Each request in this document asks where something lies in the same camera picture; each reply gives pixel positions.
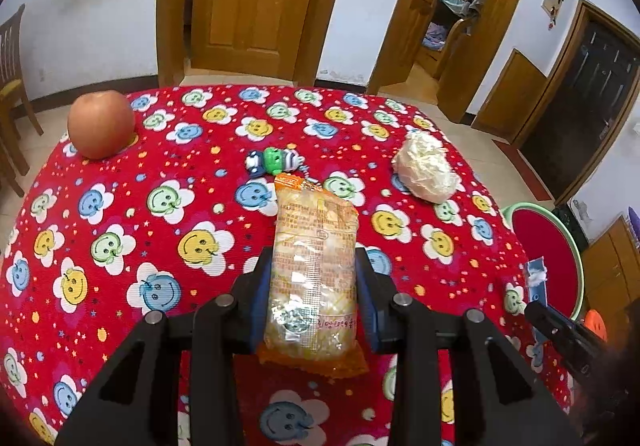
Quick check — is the orange snack packet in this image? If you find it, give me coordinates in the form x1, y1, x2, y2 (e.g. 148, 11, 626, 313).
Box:
257, 173, 368, 379

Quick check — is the white paper ball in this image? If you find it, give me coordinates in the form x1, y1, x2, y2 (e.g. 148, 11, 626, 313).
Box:
392, 131, 461, 204

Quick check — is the orange plastic stool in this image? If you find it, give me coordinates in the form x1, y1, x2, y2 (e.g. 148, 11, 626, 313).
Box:
584, 309, 608, 342

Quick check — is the wooden low cabinet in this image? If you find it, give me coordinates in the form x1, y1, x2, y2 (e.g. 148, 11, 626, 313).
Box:
582, 216, 639, 327

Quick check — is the red bin green rim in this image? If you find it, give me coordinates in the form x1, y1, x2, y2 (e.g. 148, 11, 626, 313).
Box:
502, 202, 585, 320

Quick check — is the red smiley flower tablecloth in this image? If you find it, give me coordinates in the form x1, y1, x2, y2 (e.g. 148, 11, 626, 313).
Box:
1, 85, 572, 444

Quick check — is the red doormat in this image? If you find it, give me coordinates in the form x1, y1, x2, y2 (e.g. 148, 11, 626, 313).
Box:
492, 139, 553, 201

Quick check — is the green blue toy figure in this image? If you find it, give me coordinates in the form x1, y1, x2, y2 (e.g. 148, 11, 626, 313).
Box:
245, 147, 305, 178

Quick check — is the dark entrance door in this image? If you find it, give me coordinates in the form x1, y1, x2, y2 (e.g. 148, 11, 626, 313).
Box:
521, 21, 639, 199

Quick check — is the red apple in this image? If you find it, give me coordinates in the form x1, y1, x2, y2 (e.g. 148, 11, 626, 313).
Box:
67, 90, 136, 160

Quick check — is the far wooden chair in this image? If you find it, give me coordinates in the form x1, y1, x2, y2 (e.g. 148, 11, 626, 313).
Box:
0, 4, 43, 198

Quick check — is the open wooden door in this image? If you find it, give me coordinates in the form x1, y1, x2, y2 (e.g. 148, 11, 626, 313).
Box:
367, 0, 438, 94

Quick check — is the wooden wall panel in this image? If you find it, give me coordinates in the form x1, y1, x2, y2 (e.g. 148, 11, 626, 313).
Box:
472, 49, 548, 143

